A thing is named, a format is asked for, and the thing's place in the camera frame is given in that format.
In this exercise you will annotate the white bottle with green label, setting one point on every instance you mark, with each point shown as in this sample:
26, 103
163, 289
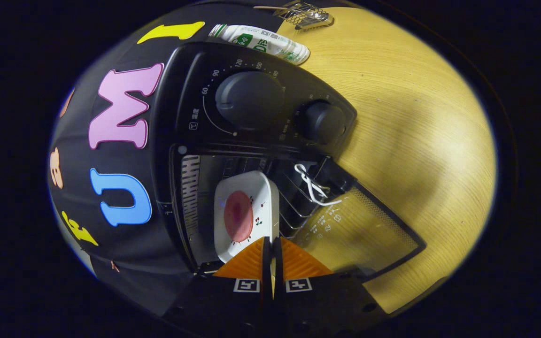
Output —
261, 42

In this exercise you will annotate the pink clip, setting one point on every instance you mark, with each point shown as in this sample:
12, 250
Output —
114, 266

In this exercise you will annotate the white plate with pink food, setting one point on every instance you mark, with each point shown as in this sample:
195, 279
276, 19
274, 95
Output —
233, 183

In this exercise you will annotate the wooden stick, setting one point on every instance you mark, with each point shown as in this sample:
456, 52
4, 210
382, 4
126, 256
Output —
270, 7

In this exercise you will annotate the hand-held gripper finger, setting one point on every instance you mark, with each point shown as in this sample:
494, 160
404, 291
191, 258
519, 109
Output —
266, 267
277, 267

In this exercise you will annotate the black toaster oven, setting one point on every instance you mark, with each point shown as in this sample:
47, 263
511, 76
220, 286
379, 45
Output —
195, 84

